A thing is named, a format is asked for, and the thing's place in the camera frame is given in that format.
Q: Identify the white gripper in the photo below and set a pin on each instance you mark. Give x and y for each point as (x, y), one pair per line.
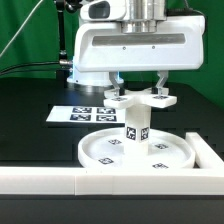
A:
(137, 35)

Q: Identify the white cross-shaped table base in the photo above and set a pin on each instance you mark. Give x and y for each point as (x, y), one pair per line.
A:
(145, 97)

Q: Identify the white round table top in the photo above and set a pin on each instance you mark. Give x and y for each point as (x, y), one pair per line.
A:
(105, 149)

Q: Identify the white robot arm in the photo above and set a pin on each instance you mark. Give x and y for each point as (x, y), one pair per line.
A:
(117, 36)

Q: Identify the white marker sheet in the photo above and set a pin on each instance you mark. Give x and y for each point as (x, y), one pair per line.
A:
(82, 114)

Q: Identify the white L-shaped fence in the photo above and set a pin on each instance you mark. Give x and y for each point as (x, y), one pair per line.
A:
(207, 178)

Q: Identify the black camera stand pole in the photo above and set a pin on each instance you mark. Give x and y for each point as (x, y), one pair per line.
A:
(70, 6)

